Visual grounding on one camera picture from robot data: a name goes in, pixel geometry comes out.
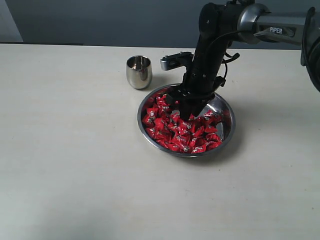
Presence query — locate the red candy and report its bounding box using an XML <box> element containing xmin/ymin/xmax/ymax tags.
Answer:
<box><xmin>145</xmin><ymin>127</ymin><xmax>163</xmax><ymax>140</ymax></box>
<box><xmin>178</xmin><ymin>118</ymin><xmax>195</xmax><ymax>133</ymax></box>
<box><xmin>199</xmin><ymin>110</ymin><xmax>223</xmax><ymax>126</ymax></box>
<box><xmin>174</xmin><ymin>128</ymin><xmax>191</xmax><ymax>143</ymax></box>
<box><xmin>142</xmin><ymin>107</ymin><xmax>159</xmax><ymax>128</ymax></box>
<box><xmin>205</xmin><ymin>141</ymin><xmax>222</xmax><ymax>152</ymax></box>
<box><xmin>155</xmin><ymin>93</ymin><xmax>169</xmax><ymax>107</ymax></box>
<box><xmin>165</xmin><ymin>142</ymin><xmax>190</xmax><ymax>153</ymax></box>

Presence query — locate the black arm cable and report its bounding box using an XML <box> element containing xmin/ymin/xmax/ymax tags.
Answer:
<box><xmin>204</xmin><ymin>29</ymin><xmax>241</xmax><ymax>87</ymax></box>

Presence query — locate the round stainless steel plate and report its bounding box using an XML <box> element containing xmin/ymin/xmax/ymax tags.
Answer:
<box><xmin>137</xmin><ymin>83</ymin><xmax>236</xmax><ymax>158</ymax></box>

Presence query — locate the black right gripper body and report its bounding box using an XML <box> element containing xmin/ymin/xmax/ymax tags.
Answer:
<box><xmin>165</xmin><ymin>65</ymin><xmax>225</xmax><ymax>105</ymax></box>

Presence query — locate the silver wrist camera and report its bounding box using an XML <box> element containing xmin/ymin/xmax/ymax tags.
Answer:
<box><xmin>160</xmin><ymin>51</ymin><xmax>194</xmax><ymax>71</ymax></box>

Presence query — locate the red wrapped candy top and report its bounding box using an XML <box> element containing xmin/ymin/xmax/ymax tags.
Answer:
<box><xmin>155</xmin><ymin>93</ymin><xmax>169</xmax><ymax>107</ymax></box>

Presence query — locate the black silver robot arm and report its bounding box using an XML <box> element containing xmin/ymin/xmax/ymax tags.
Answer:
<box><xmin>160</xmin><ymin>0</ymin><xmax>320</xmax><ymax>121</ymax></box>

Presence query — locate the stainless steel cup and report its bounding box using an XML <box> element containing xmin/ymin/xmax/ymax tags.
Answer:
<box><xmin>126</xmin><ymin>55</ymin><xmax>153</xmax><ymax>90</ymax></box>

